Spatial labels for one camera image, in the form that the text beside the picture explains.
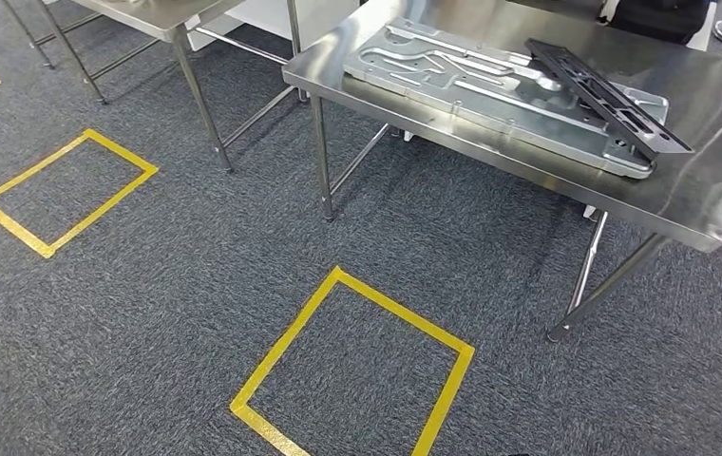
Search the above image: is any black plastic frame part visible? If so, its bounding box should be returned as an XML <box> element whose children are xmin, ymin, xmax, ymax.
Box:
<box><xmin>524</xmin><ymin>37</ymin><xmax>694</xmax><ymax>162</ymax></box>

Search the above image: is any stainless steel workbench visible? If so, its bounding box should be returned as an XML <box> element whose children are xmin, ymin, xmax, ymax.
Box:
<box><xmin>33</xmin><ymin>0</ymin><xmax>309</xmax><ymax>174</ymax></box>

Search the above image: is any aluminium grooved jig plate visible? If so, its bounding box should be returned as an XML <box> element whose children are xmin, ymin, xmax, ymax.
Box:
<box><xmin>342</xmin><ymin>17</ymin><xmax>671</xmax><ymax>181</ymax></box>

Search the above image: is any white cabinet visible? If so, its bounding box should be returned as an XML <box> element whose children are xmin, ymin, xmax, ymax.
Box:
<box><xmin>187</xmin><ymin>0</ymin><xmax>362</xmax><ymax>53</ymax></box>

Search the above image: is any black bag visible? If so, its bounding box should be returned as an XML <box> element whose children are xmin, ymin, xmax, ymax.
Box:
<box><xmin>609</xmin><ymin>0</ymin><xmax>712</xmax><ymax>46</ymax></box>

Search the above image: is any steel table frame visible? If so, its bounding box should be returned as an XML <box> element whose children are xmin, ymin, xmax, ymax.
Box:
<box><xmin>0</xmin><ymin>0</ymin><xmax>57</xmax><ymax>70</ymax></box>
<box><xmin>282</xmin><ymin>0</ymin><xmax>722</xmax><ymax>344</ymax></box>

